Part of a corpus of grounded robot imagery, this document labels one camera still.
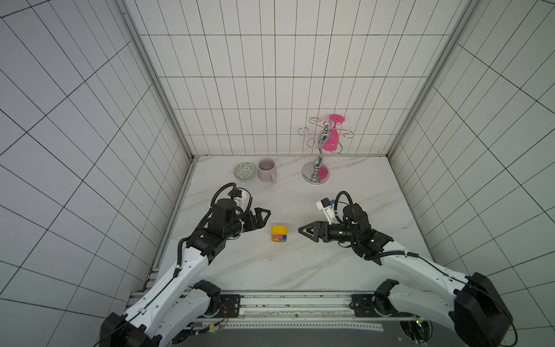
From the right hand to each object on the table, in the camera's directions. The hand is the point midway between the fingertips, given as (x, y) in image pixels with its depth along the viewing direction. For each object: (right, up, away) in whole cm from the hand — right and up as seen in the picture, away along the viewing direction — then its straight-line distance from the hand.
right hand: (303, 226), depth 75 cm
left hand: (-16, +2, +2) cm, 16 cm away
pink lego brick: (-9, -6, +8) cm, 14 cm away
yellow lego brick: (-10, -9, +11) cm, 17 cm away
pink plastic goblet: (+16, +33, +25) cm, 45 cm away
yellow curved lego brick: (-9, -4, +8) cm, 12 cm away
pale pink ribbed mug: (-15, +20, +29) cm, 38 cm away
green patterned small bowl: (-27, +20, +35) cm, 48 cm away
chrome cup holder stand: (+11, +19, +35) cm, 42 cm away
